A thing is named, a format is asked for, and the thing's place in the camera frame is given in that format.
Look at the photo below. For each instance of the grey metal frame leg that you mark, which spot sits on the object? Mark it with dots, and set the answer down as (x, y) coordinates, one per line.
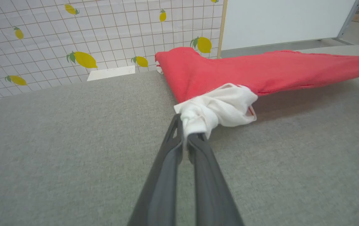
(349, 17)

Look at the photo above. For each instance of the red and white garment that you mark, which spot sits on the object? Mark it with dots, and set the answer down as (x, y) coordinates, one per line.
(229, 75)

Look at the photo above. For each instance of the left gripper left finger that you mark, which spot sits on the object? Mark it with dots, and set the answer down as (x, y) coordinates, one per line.
(163, 188)

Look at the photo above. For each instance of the white rectangular block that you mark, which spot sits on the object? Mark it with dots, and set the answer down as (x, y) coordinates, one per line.
(111, 73)

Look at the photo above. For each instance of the wooden post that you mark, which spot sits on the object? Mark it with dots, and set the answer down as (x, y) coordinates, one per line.
(222, 28)

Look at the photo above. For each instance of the lemon print tiled backdrop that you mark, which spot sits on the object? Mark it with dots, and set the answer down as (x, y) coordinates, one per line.
(104, 31)

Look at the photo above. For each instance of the white board panel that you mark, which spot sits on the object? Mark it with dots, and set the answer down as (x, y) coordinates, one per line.
(280, 22)

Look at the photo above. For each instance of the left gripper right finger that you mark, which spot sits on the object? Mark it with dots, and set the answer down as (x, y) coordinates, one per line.
(210, 194)

